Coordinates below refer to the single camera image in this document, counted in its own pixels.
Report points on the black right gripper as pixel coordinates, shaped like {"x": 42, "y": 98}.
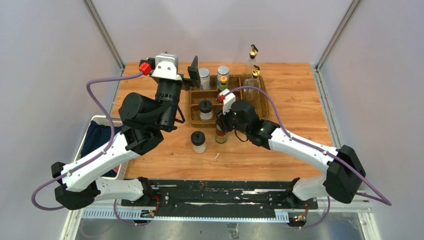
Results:
{"x": 222, "y": 120}

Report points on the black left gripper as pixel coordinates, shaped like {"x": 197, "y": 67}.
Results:
{"x": 193, "y": 73}

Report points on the silver-lid shaker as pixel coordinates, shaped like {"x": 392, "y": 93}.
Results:
{"x": 204, "y": 75}
{"x": 222, "y": 70}

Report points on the sauce bottle yellow cap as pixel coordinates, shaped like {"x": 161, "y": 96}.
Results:
{"x": 220, "y": 136}
{"x": 223, "y": 83}

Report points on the black-lid spice jar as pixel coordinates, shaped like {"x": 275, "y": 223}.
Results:
{"x": 198, "y": 141}
{"x": 205, "y": 110}

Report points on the black-lid spice jar front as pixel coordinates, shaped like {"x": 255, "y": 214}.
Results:
{"x": 198, "y": 141}

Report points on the oil bottle with brown residue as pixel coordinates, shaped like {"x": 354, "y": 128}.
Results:
{"x": 251, "y": 78}

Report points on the clear oil bottle gold spout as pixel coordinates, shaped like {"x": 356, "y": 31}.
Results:
{"x": 251, "y": 61}

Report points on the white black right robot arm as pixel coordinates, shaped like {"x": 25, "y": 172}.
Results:
{"x": 342, "y": 171}

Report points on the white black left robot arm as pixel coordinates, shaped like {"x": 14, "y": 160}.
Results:
{"x": 144, "y": 120}

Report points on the navy blue cloth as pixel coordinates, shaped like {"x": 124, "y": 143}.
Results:
{"x": 96, "y": 136}

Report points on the white laundry basket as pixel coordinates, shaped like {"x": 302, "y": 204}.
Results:
{"x": 118, "y": 172}

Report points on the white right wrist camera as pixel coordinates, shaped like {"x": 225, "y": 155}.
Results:
{"x": 227, "y": 98}

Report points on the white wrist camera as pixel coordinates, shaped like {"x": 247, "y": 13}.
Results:
{"x": 227, "y": 98}
{"x": 162, "y": 66}

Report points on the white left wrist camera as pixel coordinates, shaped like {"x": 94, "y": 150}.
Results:
{"x": 162, "y": 66}

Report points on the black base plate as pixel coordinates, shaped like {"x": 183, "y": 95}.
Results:
{"x": 218, "y": 199}

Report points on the aluminium frame post left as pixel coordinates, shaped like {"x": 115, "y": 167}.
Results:
{"x": 94, "y": 14}

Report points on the aluminium frame post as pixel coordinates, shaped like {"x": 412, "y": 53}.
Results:
{"x": 94, "y": 14}
{"x": 354, "y": 4}

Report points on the aluminium frame post right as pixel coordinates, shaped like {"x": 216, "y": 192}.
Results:
{"x": 354, "y": 4}

